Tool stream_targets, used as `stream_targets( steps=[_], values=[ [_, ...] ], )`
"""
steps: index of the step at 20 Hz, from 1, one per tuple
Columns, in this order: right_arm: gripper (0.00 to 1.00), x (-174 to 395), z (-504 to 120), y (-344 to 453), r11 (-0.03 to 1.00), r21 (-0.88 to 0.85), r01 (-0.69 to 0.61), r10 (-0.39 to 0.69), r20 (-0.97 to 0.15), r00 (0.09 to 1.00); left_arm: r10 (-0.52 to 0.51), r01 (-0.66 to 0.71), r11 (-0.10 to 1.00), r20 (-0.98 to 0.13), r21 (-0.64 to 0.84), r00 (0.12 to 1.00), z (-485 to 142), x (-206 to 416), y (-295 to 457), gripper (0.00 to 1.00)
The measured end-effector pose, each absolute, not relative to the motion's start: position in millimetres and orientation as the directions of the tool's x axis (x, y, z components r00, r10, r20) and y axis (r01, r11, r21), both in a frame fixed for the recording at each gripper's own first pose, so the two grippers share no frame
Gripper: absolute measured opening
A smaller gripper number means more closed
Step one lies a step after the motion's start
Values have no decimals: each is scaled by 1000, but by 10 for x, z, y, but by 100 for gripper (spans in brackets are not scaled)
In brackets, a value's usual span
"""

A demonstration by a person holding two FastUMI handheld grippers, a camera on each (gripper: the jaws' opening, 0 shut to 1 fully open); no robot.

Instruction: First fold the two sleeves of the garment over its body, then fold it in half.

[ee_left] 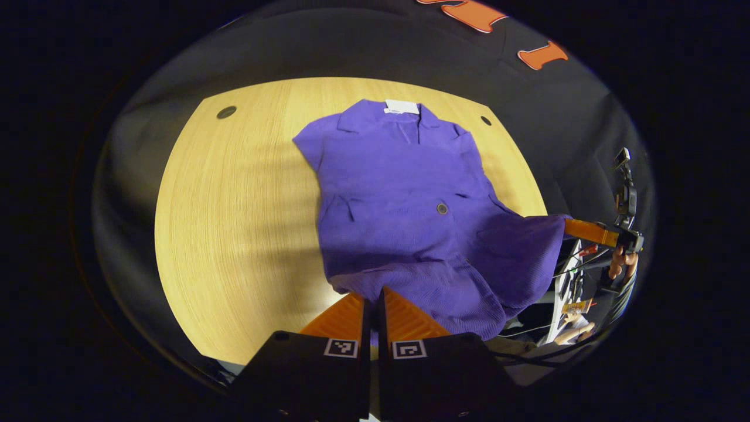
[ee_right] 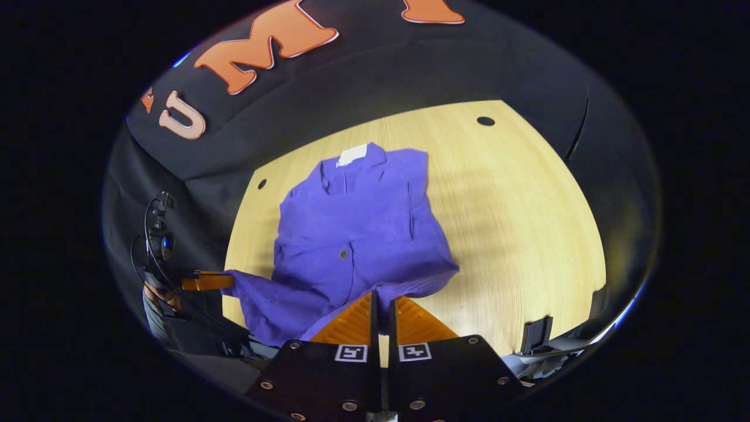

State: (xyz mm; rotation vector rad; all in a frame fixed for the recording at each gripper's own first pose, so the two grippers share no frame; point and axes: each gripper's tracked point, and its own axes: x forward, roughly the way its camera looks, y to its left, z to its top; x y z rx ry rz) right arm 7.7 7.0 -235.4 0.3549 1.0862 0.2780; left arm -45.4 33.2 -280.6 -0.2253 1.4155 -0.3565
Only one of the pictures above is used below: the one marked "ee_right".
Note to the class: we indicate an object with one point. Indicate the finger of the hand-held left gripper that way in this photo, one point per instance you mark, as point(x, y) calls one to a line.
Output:
point(205, 282)

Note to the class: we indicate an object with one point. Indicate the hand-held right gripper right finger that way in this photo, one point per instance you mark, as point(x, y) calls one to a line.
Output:
point(392, 328)

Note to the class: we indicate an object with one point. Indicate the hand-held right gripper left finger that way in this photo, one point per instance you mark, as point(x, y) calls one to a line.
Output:
point(375, 328)

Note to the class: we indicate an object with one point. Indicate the purple shirt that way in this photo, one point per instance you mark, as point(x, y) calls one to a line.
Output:
point(351, 234)

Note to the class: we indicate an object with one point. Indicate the black table clamp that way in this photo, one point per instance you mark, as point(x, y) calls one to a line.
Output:
point(536, 334)
point(599, 302)

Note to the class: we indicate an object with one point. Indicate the black backdrop cloth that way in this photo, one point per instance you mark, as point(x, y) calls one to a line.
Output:
point(469, 58)

